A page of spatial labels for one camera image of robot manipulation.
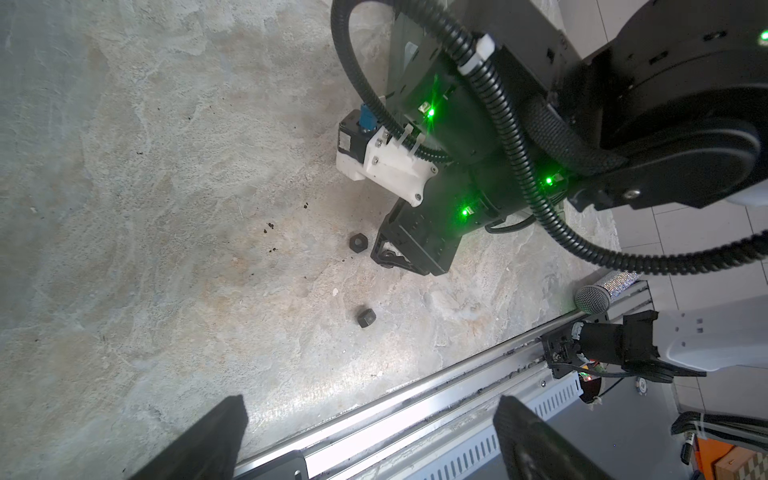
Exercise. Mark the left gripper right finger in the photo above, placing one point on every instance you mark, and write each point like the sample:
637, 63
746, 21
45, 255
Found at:
531, 449

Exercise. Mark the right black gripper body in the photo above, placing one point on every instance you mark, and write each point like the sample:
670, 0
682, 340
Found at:
408, 240

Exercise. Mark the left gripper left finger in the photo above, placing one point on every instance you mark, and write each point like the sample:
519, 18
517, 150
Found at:
207, 450

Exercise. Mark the small black nut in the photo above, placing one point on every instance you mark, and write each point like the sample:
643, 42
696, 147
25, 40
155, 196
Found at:
366, 317

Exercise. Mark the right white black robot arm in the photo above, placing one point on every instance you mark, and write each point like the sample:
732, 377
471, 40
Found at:
496, 114

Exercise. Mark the right controller board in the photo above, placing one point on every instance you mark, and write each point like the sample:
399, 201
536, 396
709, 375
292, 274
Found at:
591, 381

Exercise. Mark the aluminium mounting rail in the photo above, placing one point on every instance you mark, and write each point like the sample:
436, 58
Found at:
440, 427

